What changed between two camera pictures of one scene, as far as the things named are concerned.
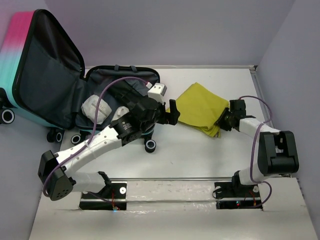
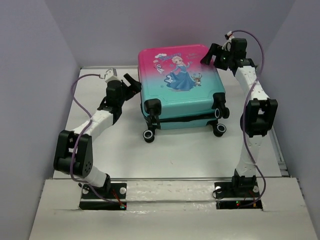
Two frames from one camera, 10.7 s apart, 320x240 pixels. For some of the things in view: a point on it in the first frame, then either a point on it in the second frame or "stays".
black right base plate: (234, 195) stays
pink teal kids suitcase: (43, 80) → (178, 91)
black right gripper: (220, 122) → (213, 50)
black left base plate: (112, 197) stays
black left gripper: (171, 117) → (135, 88)
